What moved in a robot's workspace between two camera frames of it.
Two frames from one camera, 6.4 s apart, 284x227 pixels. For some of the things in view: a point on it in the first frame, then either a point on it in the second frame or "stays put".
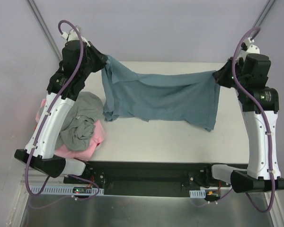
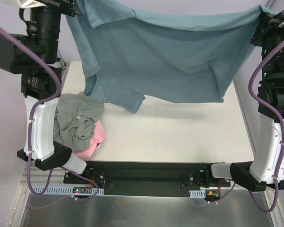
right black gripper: x=224 y=74 to x=268 y=21
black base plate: x=195 y=179 stays put
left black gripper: x=97 y=59 to x=60 y=9
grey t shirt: x=80 y=126 stays put
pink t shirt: x=83 y=155 stays put
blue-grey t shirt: x=190 y=98 to x=184 y=55
